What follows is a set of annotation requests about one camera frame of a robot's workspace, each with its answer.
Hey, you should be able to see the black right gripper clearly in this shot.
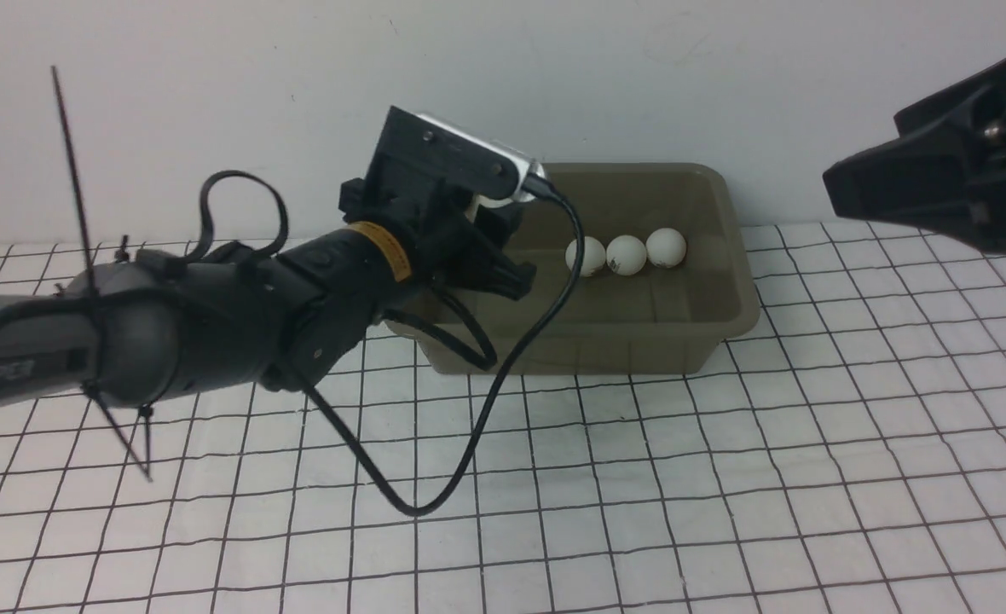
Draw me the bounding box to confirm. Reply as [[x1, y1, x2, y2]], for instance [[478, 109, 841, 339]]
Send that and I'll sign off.
[[823, 58, 1006, 255]]

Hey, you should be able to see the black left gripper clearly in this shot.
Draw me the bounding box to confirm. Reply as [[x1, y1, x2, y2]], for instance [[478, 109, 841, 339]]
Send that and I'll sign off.
[[338, 178, 535, 300]]

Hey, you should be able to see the white ping-pong ball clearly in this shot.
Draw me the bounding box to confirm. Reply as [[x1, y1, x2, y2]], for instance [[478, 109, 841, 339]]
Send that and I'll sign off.
[[605, 235, 648, 276], [645, 227, 689, 269], [471, 194, 513, 215], [564, 236, 607, 277]]

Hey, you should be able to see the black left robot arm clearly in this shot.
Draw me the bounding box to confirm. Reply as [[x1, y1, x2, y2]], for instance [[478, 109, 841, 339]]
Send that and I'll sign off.
[[0, 179, 535, 408]]

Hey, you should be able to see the olive plastic storage bin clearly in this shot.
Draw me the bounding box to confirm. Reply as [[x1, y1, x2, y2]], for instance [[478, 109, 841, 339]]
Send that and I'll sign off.
[[384, 163, 761, 377]]

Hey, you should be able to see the white grid-pattern table mat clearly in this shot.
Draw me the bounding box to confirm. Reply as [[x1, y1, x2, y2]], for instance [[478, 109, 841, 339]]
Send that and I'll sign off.
[[0, 223, 1006, 613]]

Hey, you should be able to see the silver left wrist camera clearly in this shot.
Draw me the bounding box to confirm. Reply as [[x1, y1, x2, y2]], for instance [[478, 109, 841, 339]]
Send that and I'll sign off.
[[365, 106, 555, 207]]

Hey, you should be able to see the black cable tie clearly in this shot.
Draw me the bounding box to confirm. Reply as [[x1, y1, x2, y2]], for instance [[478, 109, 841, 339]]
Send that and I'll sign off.
[[50, 65, 153, 483]]

